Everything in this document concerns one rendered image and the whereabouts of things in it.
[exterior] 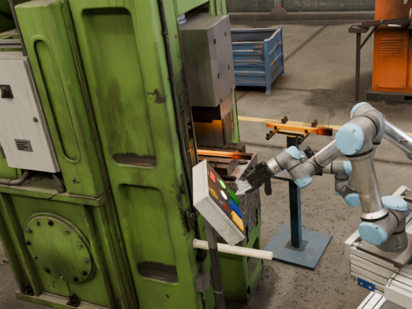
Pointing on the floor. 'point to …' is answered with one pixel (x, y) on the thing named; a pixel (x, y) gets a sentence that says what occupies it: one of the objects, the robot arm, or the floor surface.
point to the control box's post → (215, 266)
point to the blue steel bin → (257, 56)
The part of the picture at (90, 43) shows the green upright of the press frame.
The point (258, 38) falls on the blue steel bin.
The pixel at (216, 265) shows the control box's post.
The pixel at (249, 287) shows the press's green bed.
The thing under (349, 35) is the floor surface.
